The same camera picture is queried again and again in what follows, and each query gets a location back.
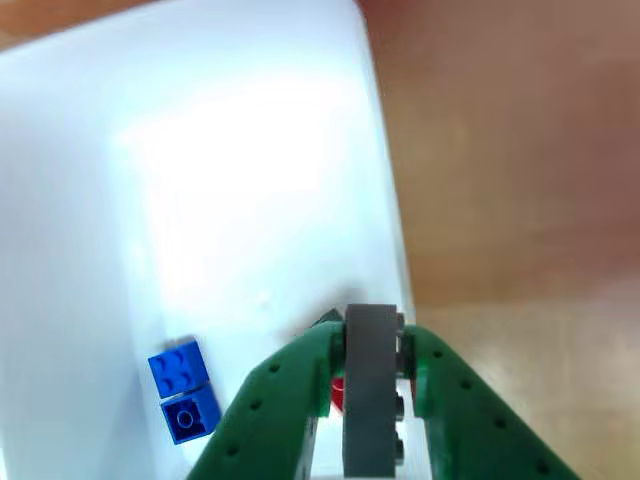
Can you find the white plastic bin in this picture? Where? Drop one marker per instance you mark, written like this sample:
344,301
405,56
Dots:
200,150

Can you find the dark green lego brick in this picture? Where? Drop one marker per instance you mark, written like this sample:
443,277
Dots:
330,316

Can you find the red lego brick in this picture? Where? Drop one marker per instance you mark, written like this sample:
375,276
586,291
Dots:
338,392

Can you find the grey lego brick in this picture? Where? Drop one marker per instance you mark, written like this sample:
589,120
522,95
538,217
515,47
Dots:
370,390

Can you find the small blue lego brick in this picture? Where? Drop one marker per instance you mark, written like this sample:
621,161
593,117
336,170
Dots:
177,370
187,417

